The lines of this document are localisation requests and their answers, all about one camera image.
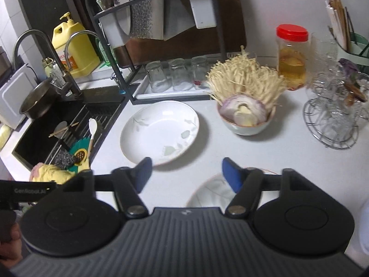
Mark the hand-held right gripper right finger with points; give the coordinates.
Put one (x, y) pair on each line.
(230, 173)

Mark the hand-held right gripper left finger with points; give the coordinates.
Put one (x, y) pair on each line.
(144, 173)

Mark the white brown-rimmed leaf-print plate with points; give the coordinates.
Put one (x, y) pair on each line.
(207, 192)

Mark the large white leaf-print plate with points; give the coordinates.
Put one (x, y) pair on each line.
(160, 132)

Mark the person's left hand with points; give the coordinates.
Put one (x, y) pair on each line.
(13, 245)

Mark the yellow dish cloth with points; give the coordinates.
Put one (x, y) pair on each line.
(52, 174)

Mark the white bowl with vegetables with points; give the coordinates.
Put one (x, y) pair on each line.
(245, 129)

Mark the grey scouring pad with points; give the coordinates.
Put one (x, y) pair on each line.
(63, 158)

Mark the black kitchen sink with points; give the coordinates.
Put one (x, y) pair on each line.
(37, 138)

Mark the white silicone spatula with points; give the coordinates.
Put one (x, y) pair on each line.
(92, 132)

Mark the halved red onion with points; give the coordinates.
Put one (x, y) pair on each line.
(245, 108)

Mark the green yellow sunflower cloth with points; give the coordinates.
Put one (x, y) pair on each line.
(79, 153)

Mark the white drip tray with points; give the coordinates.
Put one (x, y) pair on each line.
(144, 93)

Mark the steel pot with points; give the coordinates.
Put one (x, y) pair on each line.
(37, 101)

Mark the white plastic board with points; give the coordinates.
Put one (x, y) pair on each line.
(14, 95)

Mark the clear glass tumbler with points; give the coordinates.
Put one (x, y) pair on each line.
(157, 76)
(200, 70)
(180, 75)

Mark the enoki mushroom bunch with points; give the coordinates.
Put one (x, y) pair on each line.
(242, 75)

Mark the green glass bottle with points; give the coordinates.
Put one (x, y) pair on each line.
(107, 53)

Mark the red-lidded clear plastic jar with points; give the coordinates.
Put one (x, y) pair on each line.
(291, 60)

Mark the yellow detergent pump bottle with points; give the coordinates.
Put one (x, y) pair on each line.
(76, 47)

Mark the white cutlery caddy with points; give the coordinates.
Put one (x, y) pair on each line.
(114, 30)

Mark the short steel faucet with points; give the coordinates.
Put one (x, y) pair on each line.
(79, 36)

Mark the purple brown utensil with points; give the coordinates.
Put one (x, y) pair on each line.
(353, 83)

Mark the brown wooden cutting board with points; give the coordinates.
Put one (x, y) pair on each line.
(230, 20)

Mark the tall steel faucet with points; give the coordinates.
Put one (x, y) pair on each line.
(31, 33)

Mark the black metal dish rack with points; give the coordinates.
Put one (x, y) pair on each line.
(98, 20)

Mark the patterned steel cleaver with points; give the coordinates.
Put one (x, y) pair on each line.
(144, 8)

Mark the white utensil caddy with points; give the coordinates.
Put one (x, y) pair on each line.
(201, 5)

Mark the pale green chopstick holder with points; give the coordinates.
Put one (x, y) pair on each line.
(356, 50)

